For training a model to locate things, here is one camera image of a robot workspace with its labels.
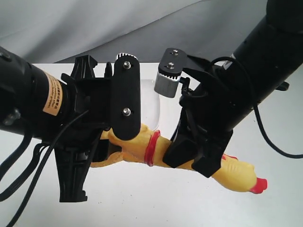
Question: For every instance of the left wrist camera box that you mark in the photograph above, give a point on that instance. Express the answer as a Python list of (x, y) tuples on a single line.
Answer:
[(125, 111)]

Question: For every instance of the yellow rubber chicken toy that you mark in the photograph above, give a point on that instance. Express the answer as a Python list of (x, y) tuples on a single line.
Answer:
[(149, 147)]

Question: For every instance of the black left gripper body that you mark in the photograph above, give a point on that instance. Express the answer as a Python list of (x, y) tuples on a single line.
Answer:
[(81, 102)]

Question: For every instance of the white square plate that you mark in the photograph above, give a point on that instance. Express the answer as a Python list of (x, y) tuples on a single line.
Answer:
[(150, 104)]

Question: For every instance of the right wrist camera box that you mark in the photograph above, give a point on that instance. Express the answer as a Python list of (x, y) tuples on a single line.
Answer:
[(169, 72)]

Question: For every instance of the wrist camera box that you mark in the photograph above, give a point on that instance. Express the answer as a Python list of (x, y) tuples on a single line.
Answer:
[(169, 72), (125, 111)]

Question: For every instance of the grey backdrop cloth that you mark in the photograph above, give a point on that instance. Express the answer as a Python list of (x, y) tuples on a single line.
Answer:
[(49, 31)]

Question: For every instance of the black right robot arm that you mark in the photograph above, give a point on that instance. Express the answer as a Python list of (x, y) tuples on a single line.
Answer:
[(263, 61)]

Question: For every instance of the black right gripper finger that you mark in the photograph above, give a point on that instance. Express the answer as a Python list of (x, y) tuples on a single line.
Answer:
[(181, 150), (210, 149)]

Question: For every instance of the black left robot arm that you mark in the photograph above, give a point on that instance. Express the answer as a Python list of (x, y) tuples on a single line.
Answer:
[(26, 108)]

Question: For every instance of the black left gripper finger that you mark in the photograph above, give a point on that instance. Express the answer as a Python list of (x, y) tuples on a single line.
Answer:
[(72, 167), (100, 148)]

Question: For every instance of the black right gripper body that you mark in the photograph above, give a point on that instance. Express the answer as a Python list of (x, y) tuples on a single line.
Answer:
[(204, 99)]

